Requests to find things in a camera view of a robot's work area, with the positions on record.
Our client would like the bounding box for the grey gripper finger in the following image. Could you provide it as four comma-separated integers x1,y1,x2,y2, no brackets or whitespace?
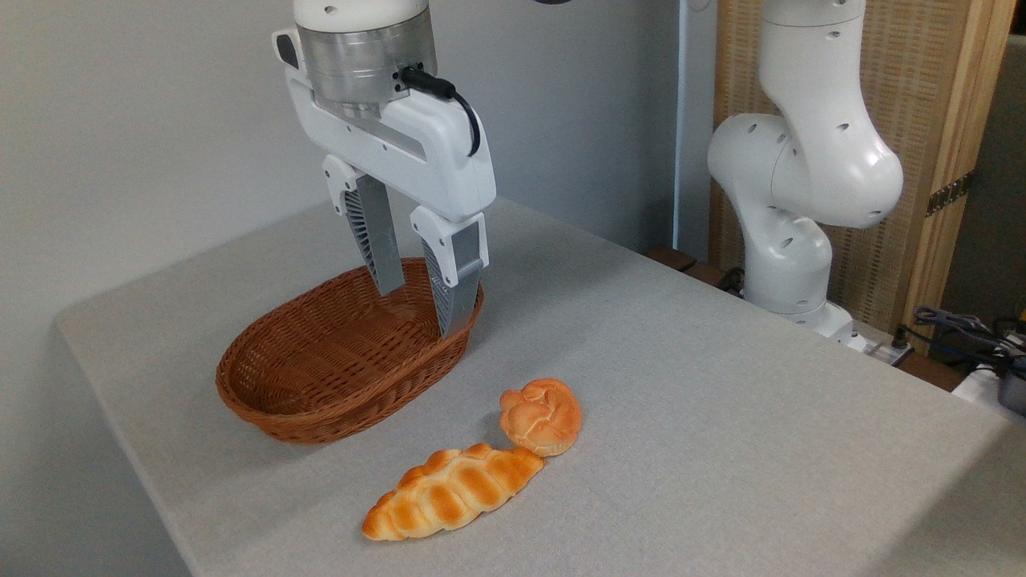
322,154,406,298
410,206,491,341

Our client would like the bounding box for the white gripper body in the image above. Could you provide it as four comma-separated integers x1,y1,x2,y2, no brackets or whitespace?
272,28,498,224

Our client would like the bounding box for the brown wicker basket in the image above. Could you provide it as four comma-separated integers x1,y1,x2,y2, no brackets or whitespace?
215,256,486,446

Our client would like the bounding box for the round knotted bread roll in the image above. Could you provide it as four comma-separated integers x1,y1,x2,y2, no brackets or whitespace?
499,377,584,458

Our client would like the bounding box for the long braided bread loaf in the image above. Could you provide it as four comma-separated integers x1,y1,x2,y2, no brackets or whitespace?
361,442,547,543

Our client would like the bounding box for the silver cylindrical wrist flange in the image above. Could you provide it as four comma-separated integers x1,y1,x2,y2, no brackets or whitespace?
296,18,438,121

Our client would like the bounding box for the dark wooden furniture edge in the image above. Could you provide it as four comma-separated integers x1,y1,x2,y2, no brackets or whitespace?
645,246,748,299

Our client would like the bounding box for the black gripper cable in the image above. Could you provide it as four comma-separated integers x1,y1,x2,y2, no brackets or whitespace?
400,66,483,158

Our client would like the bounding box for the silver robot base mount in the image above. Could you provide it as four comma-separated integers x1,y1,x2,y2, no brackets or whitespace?
838,319,916,368

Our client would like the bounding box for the bundle of dark cables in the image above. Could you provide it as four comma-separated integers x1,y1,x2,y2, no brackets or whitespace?
894,305,1026,365

